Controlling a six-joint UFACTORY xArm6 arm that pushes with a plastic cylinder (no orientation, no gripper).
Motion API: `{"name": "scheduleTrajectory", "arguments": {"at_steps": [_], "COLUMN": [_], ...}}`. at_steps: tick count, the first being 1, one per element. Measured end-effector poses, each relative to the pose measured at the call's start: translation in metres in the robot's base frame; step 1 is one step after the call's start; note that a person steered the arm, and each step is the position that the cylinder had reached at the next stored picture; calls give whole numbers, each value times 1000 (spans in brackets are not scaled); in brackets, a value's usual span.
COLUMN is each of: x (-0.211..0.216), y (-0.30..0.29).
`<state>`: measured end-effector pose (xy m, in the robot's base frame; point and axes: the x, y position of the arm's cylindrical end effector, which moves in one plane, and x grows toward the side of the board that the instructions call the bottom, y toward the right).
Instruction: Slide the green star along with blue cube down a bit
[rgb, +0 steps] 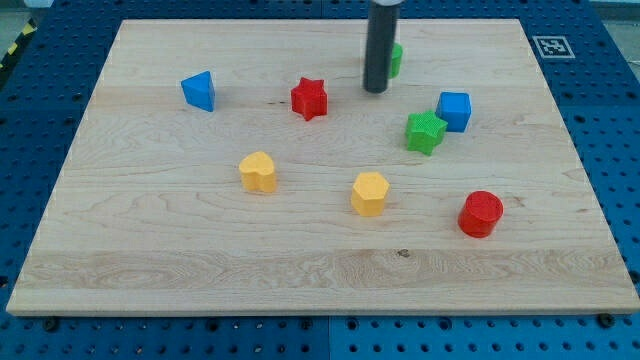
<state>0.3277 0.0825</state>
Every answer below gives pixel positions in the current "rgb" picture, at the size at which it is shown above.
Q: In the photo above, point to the blue cube block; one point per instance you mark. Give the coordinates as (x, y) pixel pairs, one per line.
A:
(455, 109)

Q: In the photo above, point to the yellow hexagon block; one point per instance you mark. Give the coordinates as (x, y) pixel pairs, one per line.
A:
(369, 192)

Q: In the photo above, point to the red star block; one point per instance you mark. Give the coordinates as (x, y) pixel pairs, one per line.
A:
(309, 98)

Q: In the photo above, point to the yellow heart block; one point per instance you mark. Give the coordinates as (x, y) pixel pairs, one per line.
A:
(258, 173)

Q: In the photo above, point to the green block behind rod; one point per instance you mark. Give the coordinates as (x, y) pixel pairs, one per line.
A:
(396, 60)

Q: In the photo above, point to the green star block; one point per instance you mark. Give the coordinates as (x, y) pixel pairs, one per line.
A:
(424, 132)

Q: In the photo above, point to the blue triangle block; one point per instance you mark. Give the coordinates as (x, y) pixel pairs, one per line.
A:
(199, 91)

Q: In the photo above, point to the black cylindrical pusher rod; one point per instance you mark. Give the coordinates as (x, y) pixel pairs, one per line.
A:
(381, 29)

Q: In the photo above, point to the wooden board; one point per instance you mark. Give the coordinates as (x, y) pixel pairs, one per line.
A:
(149, 216)

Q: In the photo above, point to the white fiducial marker tag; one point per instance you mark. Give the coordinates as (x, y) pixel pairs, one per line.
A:
(553, 47)

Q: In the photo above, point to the red cylinder block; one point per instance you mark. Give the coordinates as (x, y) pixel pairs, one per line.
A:
(480, 214)

